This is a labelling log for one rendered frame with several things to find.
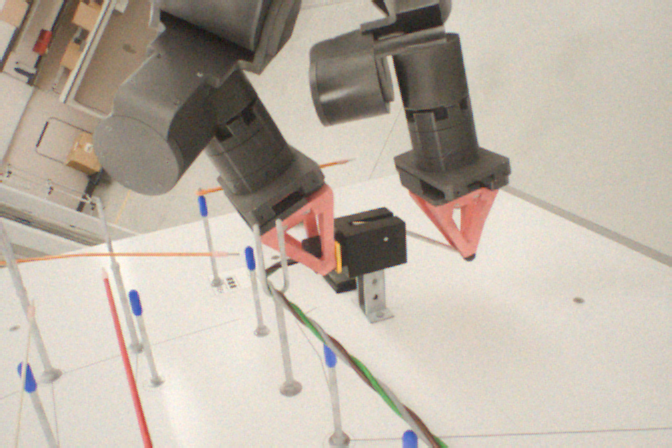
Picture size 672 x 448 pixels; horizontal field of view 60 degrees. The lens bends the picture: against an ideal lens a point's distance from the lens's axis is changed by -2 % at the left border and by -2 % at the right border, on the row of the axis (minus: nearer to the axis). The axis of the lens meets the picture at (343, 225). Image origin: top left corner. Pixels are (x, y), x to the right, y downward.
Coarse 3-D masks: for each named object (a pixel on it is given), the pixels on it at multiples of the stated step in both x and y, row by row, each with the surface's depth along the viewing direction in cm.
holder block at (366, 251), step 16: (384, 208) 53; (336, 224) 51; (368, 224) 50; (384, 224) 50; (400, 224) 50; (352, 240) 49; (368, 240) 50; (384, 240) 50; (400, 240) 51; (352, 256) 49; (368, 256) 50; (384, 256) 51; (400, 256) 51; (352, 272) 50; (368, 272) 51
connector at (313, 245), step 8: (304, 240) 51; (312, 240) 51; (320, 240) 51; (336, 240) 50; (304, 248) 51; (312, 248) 49; (320, 248) 49; (344, 248) 50; (320, 256) 49; (344, 256) 50; (344, 264) 50
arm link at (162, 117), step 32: (288, 0) 36; (192, 32) 38; (288, 32) 38; (160, 64) 35; (192, 64) 36; (224, 64) 37; (256, 64) 38; (128, 96) 33; (160, 96) 33; (192, 96) 35; (96, 128) 34; (128, 128) 34; (160, 128) 33; (192, 128) 36; (128, 160) 35; (160, 160) 35; (192, 160) 37; (160, 192) 36
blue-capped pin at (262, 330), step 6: (246, 252) 49; (252, 252) 49; (246, 258) 49; (252, 258) 49; (246, 264) 50; (252, 264) 49; (252, 270) 50; (252, 276) 50; (252, 282) 50; (252, 288) 51; (258, 294) 51; (258, 300) 51; (258, 306) 51; (258, 312) 52; (258, 318) 52; (258, 324) 52; (258, 330) 52; (264, 330) 52; (258, 336) 52
